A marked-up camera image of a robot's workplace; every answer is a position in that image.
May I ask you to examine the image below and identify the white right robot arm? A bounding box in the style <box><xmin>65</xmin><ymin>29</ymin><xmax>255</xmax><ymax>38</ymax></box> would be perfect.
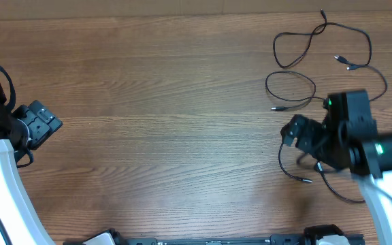
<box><xmin>280</xmin><ymin>90</ymin><xmax>392</xmax><ymax>244</ymax></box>

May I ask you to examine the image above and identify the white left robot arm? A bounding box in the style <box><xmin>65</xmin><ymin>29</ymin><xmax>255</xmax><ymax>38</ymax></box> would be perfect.
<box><xmin>0</xmin><ymin>66</ymin><xmax>63</xmax><ymax>244</ymax></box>

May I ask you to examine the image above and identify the black cable white plug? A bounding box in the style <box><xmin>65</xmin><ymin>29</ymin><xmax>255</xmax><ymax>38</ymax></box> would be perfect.
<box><xmin>313</xmin><ymin>161</ymin><xmax>365</xmax><ymax>204</ymax></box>

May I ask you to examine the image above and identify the black cable small plug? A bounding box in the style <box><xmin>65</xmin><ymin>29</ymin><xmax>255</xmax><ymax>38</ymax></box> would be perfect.
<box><xmin>265</xmin><ymin>65</ymin><xmax>388</xmax><ymax>183</ymax></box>

